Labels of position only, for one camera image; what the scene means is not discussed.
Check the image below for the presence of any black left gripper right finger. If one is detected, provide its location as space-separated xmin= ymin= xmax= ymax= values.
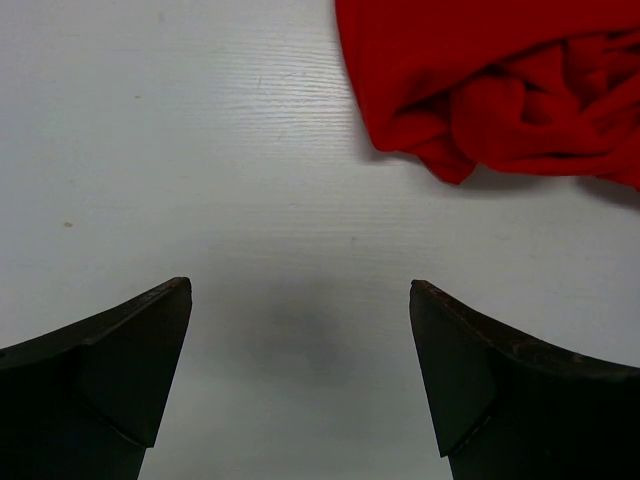
xmin=410 ymin=280 xmax=639 ymax=480

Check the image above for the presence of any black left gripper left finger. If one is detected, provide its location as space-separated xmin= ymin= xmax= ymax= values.
xmin=1 ymin=277 xmax=192 ymax=480

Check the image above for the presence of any red t shirt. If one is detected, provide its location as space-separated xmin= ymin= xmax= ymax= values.
xmin=335 ymin=1 xmax=639 ymax=187

